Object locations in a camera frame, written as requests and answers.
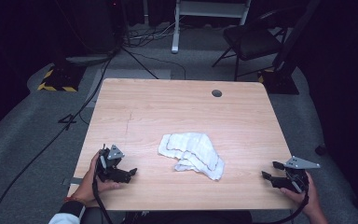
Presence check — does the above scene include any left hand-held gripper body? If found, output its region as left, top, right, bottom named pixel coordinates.
left=96, top=144, right=126, bottom=184

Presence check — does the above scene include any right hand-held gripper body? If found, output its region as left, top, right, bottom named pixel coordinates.
left=283, top=155, right=321, bottom=194

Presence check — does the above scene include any white cloth with coloured stitching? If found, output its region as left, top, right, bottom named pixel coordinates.
left=158, top=132, right=226, bottom=181

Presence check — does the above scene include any person's right hand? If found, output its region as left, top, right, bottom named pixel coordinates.
left=280, top=172, right=324, bottom=219

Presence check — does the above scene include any person's left hand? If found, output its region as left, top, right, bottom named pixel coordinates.
left=74, top=151, right=122, bottom=207

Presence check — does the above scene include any person's dark clothing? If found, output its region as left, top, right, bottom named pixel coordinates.
left=82, top=206, right=254, bottom=224

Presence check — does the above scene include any black stand with striped base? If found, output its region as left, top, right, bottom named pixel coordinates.
left=37, top=43, right=87, bottom=93
left=257, top=0, right=323, bottom=96

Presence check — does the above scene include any black folding chair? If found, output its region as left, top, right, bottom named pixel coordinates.
left=211, top=8, right=289, bottom=82

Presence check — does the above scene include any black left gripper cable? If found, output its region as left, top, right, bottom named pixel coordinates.
left=91, top=157, right=115, bottom=224

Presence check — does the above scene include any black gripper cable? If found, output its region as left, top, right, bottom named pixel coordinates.
left=91, top=157, right=115, bottom=224
left=255, top=190, right=310, bottom=224

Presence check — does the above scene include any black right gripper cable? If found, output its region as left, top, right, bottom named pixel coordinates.
left=255, top=190, right=310, bottom=224

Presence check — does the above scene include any red bracelet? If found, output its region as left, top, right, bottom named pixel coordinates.
left=62, top=195, right=83, bottom=204

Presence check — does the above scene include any long black floor cable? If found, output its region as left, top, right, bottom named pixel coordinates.
left=0, top=57, right=115, bottom=224

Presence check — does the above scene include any thin black floor cable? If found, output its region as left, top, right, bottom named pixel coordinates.
left=120, top=46, right=160, bottom=80

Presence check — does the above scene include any bundle of floor cables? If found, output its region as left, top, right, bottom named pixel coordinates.
left=123, top=17, right=183, bottom=49

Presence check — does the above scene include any white metal desk frame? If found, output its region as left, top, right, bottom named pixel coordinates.
left=171, top=0, right=252, bottom=55

